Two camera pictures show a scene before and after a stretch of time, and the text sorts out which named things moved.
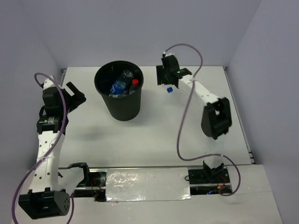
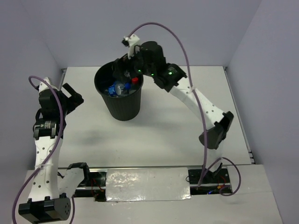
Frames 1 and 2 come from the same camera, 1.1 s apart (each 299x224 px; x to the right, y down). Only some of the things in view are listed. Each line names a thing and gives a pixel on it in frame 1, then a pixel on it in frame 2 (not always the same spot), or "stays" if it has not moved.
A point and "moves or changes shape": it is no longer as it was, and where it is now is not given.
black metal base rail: [202, 182] stays
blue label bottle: [169, 89] moves or changes shape
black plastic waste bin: [124, 108] stays
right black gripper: [160, 70] to [121, 64]
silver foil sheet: [147, 184] stays
